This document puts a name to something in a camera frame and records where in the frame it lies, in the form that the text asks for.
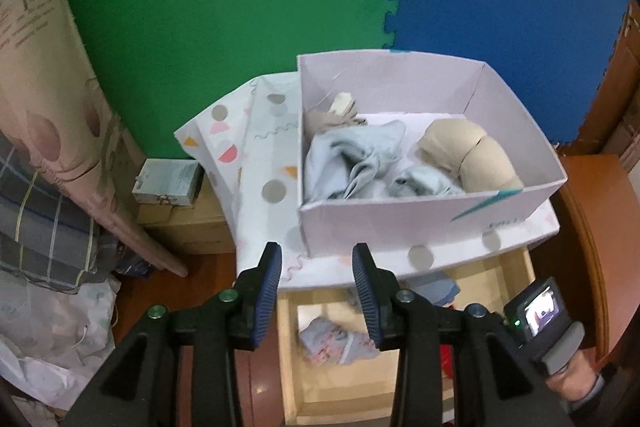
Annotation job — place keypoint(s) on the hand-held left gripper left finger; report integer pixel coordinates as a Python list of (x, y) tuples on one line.
[(267, 302)]

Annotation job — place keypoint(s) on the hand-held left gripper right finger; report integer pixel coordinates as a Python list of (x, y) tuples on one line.
[(367, 302)]

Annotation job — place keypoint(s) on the blue sock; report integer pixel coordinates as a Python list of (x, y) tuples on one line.
[(435, 287)]

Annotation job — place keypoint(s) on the white cardboard box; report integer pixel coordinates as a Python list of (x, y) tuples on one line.
[(380, 227)]

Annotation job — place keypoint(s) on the wooden drawer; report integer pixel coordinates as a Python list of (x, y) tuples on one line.
[(325, 382)]

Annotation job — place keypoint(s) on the beige socks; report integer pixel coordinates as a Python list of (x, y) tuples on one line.
[(480, 157)]

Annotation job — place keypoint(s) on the person's right forearm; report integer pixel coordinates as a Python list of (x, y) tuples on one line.
[(590, 394)]

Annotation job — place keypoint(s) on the beige underwear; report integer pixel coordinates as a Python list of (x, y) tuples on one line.
[(325, 122)]

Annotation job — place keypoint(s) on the person's right hand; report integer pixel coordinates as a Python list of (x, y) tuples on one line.
[(572, 379)]

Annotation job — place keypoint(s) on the pale patterned garment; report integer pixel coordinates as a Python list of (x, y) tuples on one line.
[(330, 339)]

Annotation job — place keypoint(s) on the red garment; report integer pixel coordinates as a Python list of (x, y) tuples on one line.
[(446, 359)]

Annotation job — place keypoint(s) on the brown cardboard box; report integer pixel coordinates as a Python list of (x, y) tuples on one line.
[(190, 227)]

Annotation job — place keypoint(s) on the orange wooden furniture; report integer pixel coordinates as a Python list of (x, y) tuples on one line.
[(600, 217)]

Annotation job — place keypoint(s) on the grey-blue garment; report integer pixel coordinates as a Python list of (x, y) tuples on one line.
[(425, 182)]

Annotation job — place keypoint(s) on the light blue garment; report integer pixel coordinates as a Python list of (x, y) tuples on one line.
[(340, 162)]

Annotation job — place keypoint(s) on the white patterned cloth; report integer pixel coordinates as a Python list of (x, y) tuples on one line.
[(260, 147)]

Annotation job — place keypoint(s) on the small white printed box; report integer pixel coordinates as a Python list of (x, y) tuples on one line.
[(165, 179)]

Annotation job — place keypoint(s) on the white plastic bag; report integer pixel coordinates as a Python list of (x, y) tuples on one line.
[(45, 332)]

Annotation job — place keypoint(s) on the plaid bedding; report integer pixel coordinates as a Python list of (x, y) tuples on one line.
[(45, 227)]

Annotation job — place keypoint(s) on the pink patterned quilt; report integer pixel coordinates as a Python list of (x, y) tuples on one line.
[(45, 107)]

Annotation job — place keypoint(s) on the brown wooden door frame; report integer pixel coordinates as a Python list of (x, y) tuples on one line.
[(620, 97)]

